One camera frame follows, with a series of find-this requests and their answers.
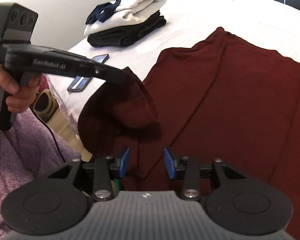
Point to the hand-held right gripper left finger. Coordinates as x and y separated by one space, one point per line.
125 161

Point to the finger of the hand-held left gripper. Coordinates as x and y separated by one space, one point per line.
110 75

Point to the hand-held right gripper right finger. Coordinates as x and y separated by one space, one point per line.
168 162

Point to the maroon garment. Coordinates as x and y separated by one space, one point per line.
227 105

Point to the person's left hand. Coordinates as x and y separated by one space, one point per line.
17 100

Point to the blue smartphone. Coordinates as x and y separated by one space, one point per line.
80 85

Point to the black folded garment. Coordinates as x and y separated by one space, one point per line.
130 35

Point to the beige slipper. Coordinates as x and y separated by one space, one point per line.
43 102

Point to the white sweater with navy collar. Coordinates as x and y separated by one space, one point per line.
140 7

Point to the purple fleece robe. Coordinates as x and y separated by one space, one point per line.
27 150

